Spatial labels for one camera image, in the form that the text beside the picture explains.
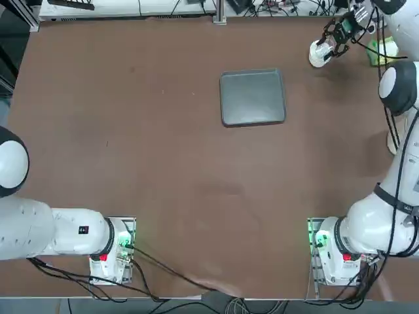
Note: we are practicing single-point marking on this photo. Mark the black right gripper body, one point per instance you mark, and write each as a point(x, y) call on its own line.
point(347, 27)

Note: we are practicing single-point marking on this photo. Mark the clear glass measuring cup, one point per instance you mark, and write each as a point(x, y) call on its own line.
point(324, 50)

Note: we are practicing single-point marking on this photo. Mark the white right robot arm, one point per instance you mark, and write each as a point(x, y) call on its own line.
point(370, 229)

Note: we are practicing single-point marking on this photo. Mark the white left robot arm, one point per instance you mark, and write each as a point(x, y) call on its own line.
point(65, 235)

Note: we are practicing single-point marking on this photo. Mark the green tissue pack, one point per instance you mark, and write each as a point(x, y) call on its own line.
point(388, 49)

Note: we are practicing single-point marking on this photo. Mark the grey-teal plastic tray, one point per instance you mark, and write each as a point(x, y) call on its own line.
point(252, 98)

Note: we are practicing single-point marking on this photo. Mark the black comb-shaped rack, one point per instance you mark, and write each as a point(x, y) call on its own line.
point(72, 4)

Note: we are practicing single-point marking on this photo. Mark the aluminium frame post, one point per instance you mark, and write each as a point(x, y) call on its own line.
point(220, 13)

